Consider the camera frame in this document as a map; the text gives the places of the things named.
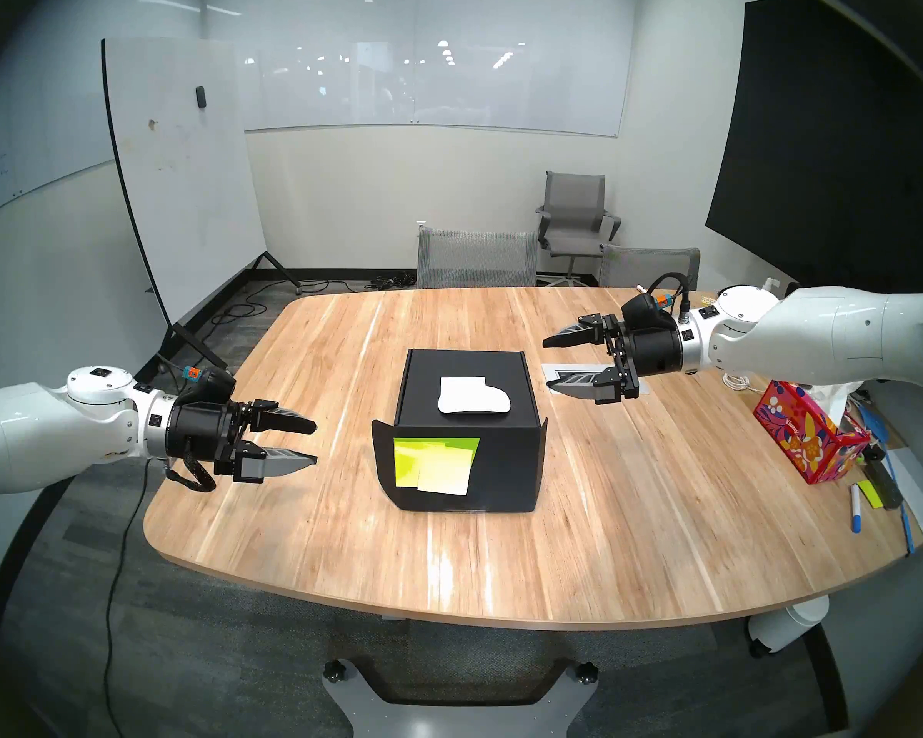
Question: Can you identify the white tissue in box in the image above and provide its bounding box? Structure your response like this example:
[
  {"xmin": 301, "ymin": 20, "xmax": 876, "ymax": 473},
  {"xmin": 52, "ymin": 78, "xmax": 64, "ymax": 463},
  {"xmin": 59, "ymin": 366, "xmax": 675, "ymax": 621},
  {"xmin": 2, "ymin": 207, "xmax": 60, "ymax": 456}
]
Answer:
[{"xmin": 811, "ymin": 381, "xmax": 866, "ymax": 436}]

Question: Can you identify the grey ribbed mesh chair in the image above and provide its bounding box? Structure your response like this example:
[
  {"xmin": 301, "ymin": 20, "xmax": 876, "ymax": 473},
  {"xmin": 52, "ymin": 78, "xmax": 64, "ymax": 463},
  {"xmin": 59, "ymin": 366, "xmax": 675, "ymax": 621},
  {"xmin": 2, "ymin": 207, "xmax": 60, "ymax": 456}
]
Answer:
[{"xmin": 417, "ymin": 226, "xmax": 539, "ymax": 289}]

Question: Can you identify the grey table power outlet plate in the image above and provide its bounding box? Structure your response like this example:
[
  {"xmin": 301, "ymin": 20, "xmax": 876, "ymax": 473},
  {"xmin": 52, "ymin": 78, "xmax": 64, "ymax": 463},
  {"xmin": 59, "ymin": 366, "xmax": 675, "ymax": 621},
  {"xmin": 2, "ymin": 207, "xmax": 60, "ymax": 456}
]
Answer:
[{"xmin": 542, "ymin": 362, "xmax": 651, "ymax": 396}]

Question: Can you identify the mobile whiteboard on stand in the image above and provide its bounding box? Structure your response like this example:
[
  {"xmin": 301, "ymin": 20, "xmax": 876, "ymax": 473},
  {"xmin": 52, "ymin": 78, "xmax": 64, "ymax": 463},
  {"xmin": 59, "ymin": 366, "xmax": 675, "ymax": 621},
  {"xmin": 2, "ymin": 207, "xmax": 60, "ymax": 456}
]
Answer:
[{"xmin": 102, "ymin": 38, "xmax": 305, "ymax": 376}]

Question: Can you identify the black eraser block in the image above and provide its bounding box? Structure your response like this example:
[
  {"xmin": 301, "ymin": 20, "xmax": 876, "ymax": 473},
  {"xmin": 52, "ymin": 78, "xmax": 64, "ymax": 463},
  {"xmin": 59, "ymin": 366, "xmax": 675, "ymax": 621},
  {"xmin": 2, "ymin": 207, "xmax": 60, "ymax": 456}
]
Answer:
[{"xmin": 861, "ymin": 456, "xmax": 905, "ymax": 510}]

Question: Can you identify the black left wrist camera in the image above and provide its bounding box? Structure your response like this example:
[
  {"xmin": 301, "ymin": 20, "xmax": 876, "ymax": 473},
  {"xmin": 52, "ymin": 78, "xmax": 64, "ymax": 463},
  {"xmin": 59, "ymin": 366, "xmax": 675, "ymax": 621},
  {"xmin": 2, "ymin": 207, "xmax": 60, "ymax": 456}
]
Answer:
[{"xmin": 177, "ymin": 366, "xmax": 237, "ymax": 403}]

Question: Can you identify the white paper sheet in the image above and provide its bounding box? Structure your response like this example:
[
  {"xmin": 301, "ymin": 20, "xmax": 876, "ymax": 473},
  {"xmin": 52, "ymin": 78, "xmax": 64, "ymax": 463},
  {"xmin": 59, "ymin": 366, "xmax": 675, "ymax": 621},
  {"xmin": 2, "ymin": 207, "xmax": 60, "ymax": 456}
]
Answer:
[{"xmin": 885, "ymin": 448, "xmax": 923, "ymax": 537}]

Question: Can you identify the black cardboard box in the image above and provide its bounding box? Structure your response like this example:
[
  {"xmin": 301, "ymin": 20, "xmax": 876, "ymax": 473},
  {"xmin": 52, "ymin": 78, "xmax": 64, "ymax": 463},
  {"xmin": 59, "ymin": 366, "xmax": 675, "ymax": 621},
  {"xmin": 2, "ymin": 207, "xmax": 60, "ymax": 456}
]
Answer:
[{"xmin": 372, "ymin": 349, "xmax": 548, "ymax": 513}]

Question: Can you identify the wall whiteboard with writing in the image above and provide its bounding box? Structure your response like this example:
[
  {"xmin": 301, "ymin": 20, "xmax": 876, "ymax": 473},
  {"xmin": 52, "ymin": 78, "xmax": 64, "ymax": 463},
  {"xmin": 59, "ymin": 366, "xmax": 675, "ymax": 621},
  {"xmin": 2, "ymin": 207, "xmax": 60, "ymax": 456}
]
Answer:
[{"xmin": 0, "ymin": 75, "xmax": 115, "ymax": 226}]

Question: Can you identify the large black wall screen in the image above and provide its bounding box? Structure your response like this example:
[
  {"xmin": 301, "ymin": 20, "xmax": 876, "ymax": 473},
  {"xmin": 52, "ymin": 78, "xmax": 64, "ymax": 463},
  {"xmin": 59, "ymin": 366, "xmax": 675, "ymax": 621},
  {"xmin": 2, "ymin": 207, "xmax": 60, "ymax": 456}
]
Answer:
[{"xmin": 705, "ymin": 0, "xmax": 923, "ymax": 295}]

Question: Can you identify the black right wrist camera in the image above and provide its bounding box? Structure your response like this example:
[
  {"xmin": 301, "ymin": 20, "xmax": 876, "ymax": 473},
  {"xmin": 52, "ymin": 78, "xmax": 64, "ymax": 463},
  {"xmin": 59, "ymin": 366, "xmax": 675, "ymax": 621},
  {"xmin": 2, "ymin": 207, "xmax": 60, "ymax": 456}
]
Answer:
[{"xmin": 621, "ymin": 291, "xmax": 664, "ymax": 330}]

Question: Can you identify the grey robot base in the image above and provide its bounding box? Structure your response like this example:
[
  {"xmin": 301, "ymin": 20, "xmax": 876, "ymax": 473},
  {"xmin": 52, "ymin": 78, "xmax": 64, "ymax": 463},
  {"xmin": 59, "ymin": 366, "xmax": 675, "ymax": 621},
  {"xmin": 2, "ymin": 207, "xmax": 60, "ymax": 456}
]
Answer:
[{"xmin": 322, "ymin": 658, "xmax": 599, "ymax": 738}]

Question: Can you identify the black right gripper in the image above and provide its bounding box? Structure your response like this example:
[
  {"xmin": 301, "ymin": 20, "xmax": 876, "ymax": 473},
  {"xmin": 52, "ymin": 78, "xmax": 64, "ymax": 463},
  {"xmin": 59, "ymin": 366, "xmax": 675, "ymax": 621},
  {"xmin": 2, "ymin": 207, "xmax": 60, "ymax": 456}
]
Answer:
[{"xmin": 542, "ymin": 314, "xmax": 685, "ymax": 405}]

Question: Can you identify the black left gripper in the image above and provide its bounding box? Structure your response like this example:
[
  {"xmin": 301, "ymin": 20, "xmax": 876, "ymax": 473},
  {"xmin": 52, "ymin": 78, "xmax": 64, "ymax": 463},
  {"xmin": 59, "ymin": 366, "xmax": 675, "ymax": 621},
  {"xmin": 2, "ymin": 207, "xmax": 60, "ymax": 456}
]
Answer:
[{"xmin": 168, "ymin": 397, "xmax": 318, "ymax": 485}]

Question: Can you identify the grey office chair with armrests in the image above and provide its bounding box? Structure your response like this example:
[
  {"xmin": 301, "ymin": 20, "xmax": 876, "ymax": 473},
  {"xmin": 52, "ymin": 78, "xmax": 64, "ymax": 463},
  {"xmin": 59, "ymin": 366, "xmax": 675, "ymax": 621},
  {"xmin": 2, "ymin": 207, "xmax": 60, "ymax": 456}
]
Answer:
[{"xmin": 536, "ymin": 171, "xmax": 622, "ymax": 284}]

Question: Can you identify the glass wall board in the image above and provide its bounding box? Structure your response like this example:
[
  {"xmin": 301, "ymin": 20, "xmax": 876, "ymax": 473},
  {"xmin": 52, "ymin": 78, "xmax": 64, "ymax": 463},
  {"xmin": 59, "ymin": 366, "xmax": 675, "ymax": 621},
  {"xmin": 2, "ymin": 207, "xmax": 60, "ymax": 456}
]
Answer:
[{"xmin": 235, "ymin": 37, "xmax": 631, "ymax": 138}]

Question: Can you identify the white computer mouse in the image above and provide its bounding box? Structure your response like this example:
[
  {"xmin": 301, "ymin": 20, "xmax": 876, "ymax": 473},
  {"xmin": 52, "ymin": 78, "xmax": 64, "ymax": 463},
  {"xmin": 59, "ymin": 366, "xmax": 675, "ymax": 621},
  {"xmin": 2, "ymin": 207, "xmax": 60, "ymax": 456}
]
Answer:
[{"xmin": 438, "ymin": 385, "xmax": 511, "ymax": 417}]

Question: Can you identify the black left wrist cable loop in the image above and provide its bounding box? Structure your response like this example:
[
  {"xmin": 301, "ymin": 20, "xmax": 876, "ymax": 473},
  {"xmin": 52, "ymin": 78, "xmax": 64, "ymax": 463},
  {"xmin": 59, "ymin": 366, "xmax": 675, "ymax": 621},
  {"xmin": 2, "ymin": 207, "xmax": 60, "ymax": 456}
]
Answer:
[{"xmin": 164, "ymin": 456, "xmax": 218, "ymax": 493}]

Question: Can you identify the colourful red tissue box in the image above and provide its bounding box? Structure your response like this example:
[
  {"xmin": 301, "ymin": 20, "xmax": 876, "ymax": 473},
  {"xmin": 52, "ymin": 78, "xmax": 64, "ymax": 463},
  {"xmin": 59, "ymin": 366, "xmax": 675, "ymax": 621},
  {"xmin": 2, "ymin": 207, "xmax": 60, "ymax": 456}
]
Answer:
[{"xmin": 754, "ymin": 381, "xmax": 871, "ymax": 485}]

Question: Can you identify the lime green sticky note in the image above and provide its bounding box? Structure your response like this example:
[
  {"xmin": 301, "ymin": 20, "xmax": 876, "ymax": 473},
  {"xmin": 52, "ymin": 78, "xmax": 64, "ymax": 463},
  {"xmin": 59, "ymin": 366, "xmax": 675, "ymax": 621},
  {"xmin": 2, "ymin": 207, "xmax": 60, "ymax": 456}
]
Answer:
[{"xmin": 394, "ymin": 437, "xmax": 481, "ymax": 476}]

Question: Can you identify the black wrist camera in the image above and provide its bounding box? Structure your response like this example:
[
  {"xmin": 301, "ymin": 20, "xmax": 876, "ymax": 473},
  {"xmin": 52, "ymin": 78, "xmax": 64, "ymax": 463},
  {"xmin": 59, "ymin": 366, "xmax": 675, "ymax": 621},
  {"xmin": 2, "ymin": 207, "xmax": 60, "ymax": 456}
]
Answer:
[
  {"xmin": 177, "ymin": 366, "xmax": 237, "ymax": 403},
  {"xmin": 621, "ymin": 291, "xmax": 664, "ymax": 330}
]

